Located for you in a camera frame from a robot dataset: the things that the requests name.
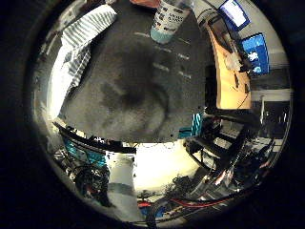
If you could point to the small blue screen monitor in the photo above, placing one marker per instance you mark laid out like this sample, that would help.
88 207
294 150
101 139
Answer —
235 13

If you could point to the large blue screen monitor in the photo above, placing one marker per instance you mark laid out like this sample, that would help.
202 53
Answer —
257 51

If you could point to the white grey striped cloth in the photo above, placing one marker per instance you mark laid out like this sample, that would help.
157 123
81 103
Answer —
79 41

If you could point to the black laptop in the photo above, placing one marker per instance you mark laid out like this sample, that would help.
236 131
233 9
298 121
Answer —
222 36

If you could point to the orange brown wooden board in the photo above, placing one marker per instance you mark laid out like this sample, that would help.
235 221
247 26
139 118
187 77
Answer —
144 2

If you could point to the dark grey work table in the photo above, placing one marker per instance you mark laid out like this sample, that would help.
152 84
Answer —
133 95

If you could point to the light wooden desk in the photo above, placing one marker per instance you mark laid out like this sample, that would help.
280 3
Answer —
230 89

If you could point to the spray bottle with printed label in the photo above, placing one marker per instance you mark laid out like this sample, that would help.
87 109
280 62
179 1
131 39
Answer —
168 19

